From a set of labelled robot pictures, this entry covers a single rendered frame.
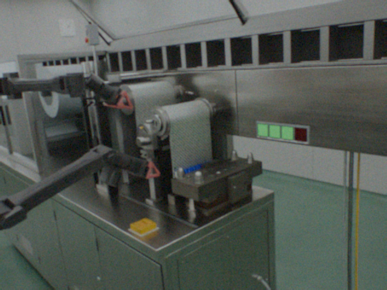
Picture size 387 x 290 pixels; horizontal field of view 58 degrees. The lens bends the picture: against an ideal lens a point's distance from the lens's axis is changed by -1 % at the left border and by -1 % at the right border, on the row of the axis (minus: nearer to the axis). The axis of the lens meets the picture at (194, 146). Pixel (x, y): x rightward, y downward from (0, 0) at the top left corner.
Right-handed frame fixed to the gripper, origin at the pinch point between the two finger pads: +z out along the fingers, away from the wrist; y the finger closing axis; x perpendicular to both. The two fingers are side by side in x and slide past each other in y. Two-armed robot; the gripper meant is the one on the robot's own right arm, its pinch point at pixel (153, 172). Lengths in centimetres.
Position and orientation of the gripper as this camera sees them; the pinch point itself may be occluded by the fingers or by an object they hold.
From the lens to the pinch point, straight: 145.2
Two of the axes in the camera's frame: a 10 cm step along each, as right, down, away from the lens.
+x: 3.2, -9.4, 1.4
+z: 6.6, 3.3, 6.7
